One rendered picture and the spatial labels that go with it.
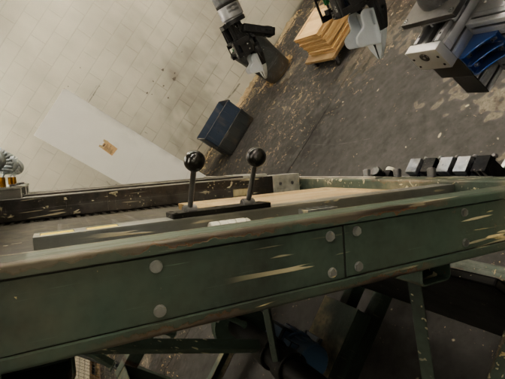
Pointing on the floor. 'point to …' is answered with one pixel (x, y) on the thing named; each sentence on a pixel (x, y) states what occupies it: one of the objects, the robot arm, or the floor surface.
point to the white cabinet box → (107, 144)
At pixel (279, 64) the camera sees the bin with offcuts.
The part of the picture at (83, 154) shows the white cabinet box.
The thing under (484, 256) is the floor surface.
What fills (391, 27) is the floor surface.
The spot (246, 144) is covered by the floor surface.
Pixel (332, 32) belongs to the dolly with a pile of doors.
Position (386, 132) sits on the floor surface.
